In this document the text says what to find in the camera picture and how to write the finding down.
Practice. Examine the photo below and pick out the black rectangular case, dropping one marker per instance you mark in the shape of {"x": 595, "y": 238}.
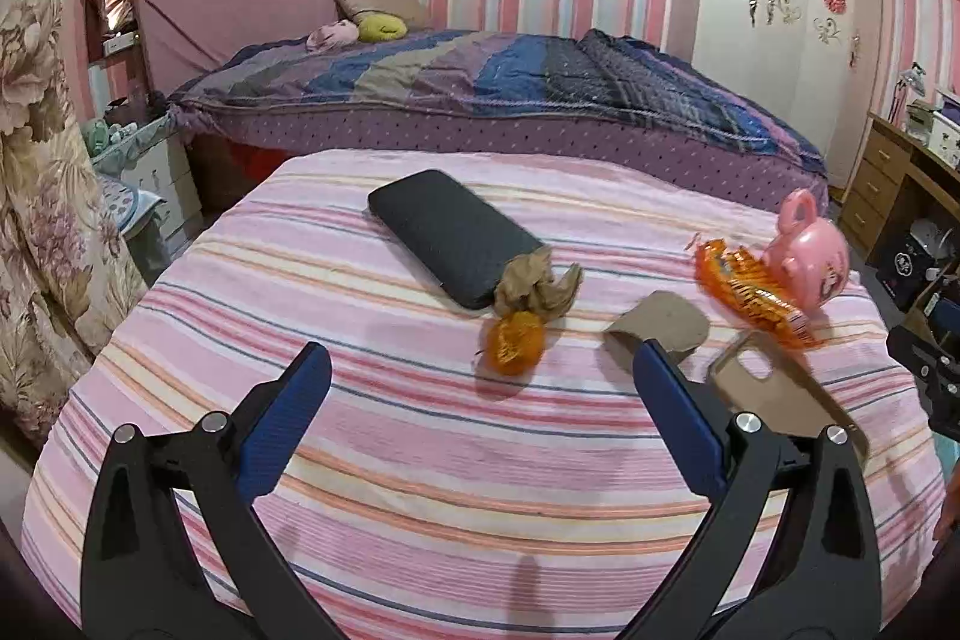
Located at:
{"x": 450, "y": 235}

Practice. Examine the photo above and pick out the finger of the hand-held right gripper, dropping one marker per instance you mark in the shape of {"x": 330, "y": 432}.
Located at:
{"x": 911, "y": 351}

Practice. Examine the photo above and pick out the wooden desk with drawers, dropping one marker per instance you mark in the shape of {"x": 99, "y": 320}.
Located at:
{"x": 881, "y": 168}

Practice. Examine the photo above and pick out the blue purple patchwork quilt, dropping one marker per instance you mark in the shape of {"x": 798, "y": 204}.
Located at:
{"x": 487, "y": 74}

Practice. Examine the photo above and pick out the pink piggy bank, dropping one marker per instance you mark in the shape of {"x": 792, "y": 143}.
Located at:
{"x": 814, "y": 257}

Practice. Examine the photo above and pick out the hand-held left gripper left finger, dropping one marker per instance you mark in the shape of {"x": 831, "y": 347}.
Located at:
{"x": 289, "y": 415}

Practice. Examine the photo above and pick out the white decorated wardrobe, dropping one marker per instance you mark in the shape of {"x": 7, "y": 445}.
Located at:
{"x": 772, "y": 85}

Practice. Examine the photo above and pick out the pink covered headboard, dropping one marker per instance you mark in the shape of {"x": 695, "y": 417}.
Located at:
{"x": 225, "y": 18}

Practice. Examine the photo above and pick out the grey-brown cardboard piece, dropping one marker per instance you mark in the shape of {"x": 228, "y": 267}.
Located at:
{"x": 667, "y": 321}

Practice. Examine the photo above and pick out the desk lamp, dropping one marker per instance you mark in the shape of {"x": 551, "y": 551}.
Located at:
{"x": 907, "y": 93}

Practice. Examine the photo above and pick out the floral curtain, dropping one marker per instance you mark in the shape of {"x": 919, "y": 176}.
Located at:
{"x": 52, "y": 197}

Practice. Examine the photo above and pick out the beige phone case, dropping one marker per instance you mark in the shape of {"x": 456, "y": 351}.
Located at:
{"x": 787, "y": 392}

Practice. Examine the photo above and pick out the pink striped cloth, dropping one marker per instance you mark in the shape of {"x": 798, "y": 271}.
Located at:
{"x": 412, "y": 460}

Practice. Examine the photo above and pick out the orange snack wrapper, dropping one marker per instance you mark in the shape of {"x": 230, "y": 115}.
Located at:
{"x": 750, "y": 291}

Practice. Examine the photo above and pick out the white storage box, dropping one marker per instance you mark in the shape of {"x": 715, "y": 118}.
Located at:
{"x": 937, "y": 126}

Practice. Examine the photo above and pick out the purple dotted mattress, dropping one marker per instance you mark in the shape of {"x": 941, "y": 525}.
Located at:
{"x": 450, "y": 138}

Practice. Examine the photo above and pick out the white nightstand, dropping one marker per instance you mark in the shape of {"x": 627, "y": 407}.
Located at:
{"x": 161, "y": 183}

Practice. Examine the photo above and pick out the black box with white emblem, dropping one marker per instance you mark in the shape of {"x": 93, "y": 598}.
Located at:
{"x": 904, "y": 265}

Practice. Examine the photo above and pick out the pink crumpled cloth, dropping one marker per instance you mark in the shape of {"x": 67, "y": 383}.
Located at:
{"x": 334, "y": 34}

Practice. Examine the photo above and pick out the crumpled brown paper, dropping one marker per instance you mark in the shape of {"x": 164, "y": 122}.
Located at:
{"x": 536, "y": 284}

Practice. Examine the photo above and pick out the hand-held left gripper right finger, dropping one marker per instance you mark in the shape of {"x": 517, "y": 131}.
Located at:
{"x": 675, "y": 415}

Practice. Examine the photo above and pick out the yellow-green cloth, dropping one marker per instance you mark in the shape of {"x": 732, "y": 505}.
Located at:
{"x": 382, "y": 27}

